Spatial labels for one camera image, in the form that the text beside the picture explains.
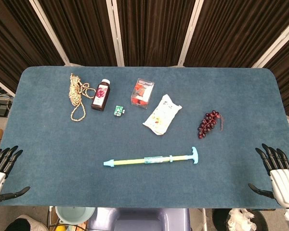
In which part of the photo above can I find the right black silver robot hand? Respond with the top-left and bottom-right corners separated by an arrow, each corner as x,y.
248,143 -> 289,209

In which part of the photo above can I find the blue yellow water pump toy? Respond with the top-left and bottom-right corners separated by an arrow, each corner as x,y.
113,146 -> 199,167

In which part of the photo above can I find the white crumpled bin bag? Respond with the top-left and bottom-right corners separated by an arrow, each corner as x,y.
227,208 -> 257,231

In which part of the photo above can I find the white sneaker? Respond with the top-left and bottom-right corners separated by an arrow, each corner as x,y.
6,215 -> 49,231

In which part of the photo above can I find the blue table cloth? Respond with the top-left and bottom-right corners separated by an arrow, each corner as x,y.
0,66 -> 289,209

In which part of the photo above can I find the black trash bin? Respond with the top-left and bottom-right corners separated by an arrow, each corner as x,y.
211,208 -> 269,231

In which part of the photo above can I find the light blue plastic bucket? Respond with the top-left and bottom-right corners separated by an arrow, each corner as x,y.
54,206 -> 96,228

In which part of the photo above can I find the dark red plastic grape bunch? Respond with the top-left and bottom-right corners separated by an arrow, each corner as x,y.
197,110 -> 224,140

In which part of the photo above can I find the dark red juice bottle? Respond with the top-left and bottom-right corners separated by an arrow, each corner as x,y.
91,78 -> 111,112

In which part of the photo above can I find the small green toy car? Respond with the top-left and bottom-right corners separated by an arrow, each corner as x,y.
113,105 -> 125,118

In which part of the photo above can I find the white snack bag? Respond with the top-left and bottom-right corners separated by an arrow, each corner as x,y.
142,93 -> 183,136

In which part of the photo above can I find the clear box with red cups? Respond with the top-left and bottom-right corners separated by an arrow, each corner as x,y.
131,77 -> 155,109

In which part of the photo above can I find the beige braided rope bundle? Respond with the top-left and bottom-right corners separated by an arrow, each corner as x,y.
68,73 -> 97,122

